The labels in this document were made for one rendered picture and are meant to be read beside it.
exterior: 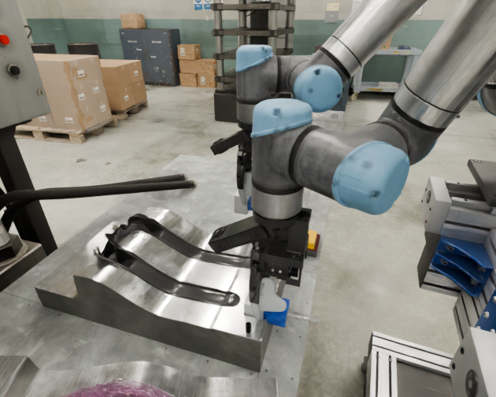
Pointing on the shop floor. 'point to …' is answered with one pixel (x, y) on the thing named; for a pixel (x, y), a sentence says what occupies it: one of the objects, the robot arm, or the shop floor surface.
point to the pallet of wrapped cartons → (71, 98)
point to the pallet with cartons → (124, 86)
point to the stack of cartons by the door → (195, 67)
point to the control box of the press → (12, 109)
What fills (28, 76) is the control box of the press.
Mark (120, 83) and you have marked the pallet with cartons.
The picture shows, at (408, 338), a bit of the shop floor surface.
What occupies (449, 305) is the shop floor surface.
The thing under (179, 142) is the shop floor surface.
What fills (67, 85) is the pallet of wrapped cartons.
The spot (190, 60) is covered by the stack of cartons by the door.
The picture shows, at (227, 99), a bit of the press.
